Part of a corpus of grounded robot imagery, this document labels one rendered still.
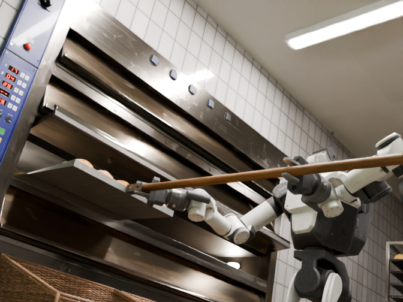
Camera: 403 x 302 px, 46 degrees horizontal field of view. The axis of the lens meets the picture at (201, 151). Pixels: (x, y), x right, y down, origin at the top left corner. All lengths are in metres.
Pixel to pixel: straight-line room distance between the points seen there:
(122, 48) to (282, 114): 1.49
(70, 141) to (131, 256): 0.62
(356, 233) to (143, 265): 1.01
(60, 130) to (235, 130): 1.31
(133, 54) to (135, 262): 1.05
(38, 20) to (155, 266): 1.26
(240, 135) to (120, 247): 1.17
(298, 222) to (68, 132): 1.01
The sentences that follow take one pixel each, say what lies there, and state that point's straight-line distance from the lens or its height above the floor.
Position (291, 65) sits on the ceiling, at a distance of 3.38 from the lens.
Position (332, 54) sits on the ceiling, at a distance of 3.27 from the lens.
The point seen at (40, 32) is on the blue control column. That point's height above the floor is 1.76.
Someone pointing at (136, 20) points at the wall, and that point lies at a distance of 2.59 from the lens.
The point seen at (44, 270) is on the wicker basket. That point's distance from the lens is 2.00.
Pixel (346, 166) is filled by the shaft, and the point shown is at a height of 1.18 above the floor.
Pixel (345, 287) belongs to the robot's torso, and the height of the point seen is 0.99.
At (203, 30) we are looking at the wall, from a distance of 2.99.
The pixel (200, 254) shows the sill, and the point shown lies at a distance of 2.64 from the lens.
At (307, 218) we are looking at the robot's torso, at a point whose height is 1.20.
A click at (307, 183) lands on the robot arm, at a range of 1.50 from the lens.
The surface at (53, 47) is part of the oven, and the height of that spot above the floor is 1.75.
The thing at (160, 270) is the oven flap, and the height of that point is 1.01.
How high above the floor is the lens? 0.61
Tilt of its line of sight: 24 degrees up
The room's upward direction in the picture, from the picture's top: 12 degrees clockwise
